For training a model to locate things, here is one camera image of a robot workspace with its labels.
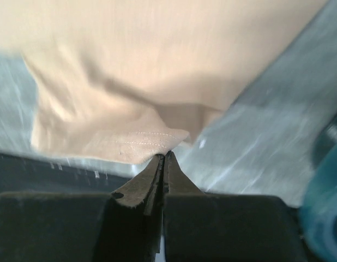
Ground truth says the teal plastic basket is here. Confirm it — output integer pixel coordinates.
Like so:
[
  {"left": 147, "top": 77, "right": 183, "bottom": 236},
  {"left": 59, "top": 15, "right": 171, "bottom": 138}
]
[{"left": 299, "top": 113, "right": 337, "bottom": 261}]

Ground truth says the beige t-shirt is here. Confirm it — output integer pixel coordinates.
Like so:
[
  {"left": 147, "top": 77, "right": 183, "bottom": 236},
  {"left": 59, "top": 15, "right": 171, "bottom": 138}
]
[{"left": 0, "top": 1, "right": 325, "bottom": 164}]

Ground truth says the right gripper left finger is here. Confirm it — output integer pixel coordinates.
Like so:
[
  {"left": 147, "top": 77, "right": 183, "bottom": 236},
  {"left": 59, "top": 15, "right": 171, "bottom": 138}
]
[{"left": 111, "top": 155, "right": 165, "bottom": 216}]

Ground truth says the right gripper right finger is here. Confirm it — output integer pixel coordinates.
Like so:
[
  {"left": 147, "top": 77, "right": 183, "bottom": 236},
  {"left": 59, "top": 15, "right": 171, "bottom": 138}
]
[{"left": 163, "top": 151, "right": 204, "bottom": 195}]

